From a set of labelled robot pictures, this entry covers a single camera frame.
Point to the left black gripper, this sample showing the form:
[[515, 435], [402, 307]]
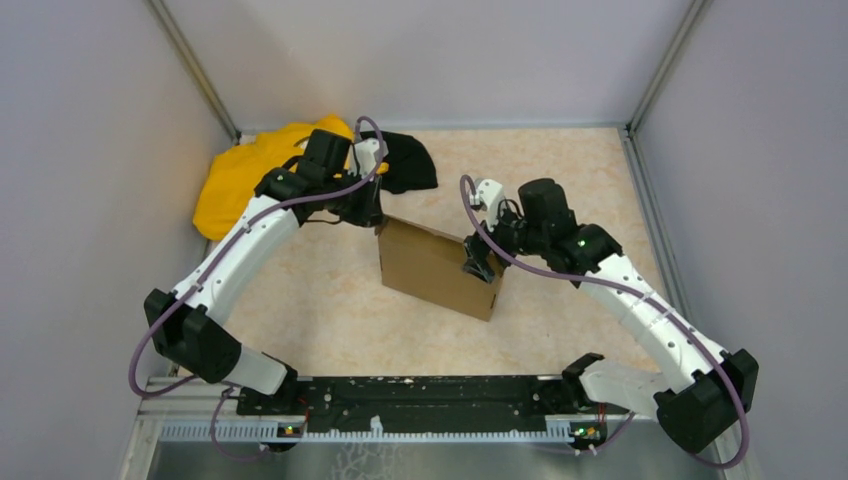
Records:
[[369, 214]]

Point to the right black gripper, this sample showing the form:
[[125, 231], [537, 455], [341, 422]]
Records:
[[476, 261]]

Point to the brown cardboard box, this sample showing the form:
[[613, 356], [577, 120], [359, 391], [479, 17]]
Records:
[[428, 264]]

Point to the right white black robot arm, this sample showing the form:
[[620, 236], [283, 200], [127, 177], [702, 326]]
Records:
[[662, 338]]

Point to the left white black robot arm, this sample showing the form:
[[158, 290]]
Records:
[[187, 323]]

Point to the yellow shirt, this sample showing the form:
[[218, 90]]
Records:
[[235, 173]]

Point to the black cloth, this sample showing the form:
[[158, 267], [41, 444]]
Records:
[[407, 166]]

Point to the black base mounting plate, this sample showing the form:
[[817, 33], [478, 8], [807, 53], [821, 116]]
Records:
[[466, 405]]

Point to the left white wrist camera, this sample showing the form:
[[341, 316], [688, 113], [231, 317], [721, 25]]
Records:
[[367, 155]]

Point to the aluminium frame rail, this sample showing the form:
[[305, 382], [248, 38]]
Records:
[[196, 411]]

